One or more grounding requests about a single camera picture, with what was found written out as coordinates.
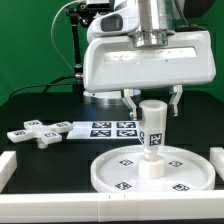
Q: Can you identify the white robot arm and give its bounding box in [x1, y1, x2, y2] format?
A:
[83, 0, 216, 119]

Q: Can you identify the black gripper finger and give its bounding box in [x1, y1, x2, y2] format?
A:
[122, 89, 137, 120]
[168, 85, 183, 117]

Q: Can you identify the white round table top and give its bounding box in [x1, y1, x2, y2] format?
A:
[91, 145, 215, 193]

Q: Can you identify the grey curved cable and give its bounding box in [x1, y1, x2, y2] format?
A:
[50, 0, 83, 73]

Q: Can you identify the white marker sheet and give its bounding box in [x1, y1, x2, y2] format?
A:
[67, 121, 139, 140]

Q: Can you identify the white front fence rail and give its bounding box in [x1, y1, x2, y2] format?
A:
[0, 190, 224, 223]

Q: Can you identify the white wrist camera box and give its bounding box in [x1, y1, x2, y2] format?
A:
[87, 13, 140, 42]

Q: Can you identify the white left fence block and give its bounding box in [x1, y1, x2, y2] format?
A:
[0, 151, 17, 193]

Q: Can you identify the white cross-shaped table base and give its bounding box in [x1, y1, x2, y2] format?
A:
[7, 120, 73, 149]

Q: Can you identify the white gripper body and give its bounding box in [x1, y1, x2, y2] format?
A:
[83, 31, 216, 92]

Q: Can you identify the black table cable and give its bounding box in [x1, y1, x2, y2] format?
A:
[7, 75, 88, 101]

